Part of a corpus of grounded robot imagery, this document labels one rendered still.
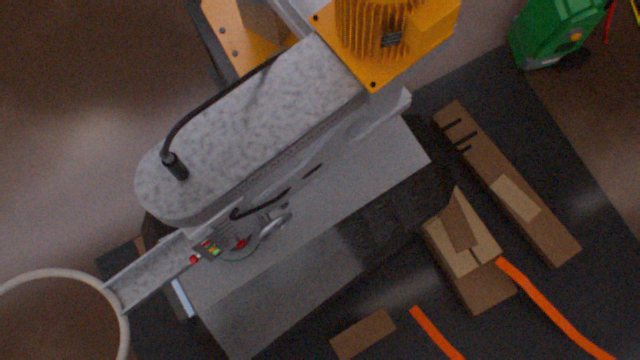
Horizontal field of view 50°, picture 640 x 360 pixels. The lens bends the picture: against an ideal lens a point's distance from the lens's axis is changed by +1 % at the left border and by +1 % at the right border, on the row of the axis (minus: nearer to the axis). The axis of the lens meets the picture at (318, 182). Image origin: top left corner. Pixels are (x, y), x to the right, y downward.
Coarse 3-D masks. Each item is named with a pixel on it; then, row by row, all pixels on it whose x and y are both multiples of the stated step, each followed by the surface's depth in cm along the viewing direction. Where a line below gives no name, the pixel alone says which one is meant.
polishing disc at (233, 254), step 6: (258, 228) 253; (252, 234) 253; (252, 240) 252; (234, 246) 252; (246, 246) 252; (252, 246) 251; (228, 252) 251; (234, 252) 251; (240, 252) 251; (246, 252) 251; (228, 258) 251; (234, 258) 251; (240, 258) 251
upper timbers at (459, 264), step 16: (464, 208) 317; (432, 224) 316; (480, 224) 315; (432, 240) 317; (448, 240) 314; (480, 240) 313; (448, 256) 312; (464, 256) 312; (480, 256) 311; (464, 272) 310
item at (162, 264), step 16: (176, 240) 233; (144, 256) 228; (160, 256) 232; (176, 256) 232; (128, 272) 229; (144, 272) 230; (160, 272) 230; (176, 272) 226; (112, 288) 229; (128, 288) 229; (144, 288) 229; (160, 288) 227; (128, 304) 228
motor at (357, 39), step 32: (352, 0) 152; (384, 0) 147; (416, 0) 152; (448, 0) 155; (320, 32) 181; (352, 32) 167; (384, 32) 164; (416, 32) 156; (448, 32) 180; (352, 64) 178; (384, 64) 178
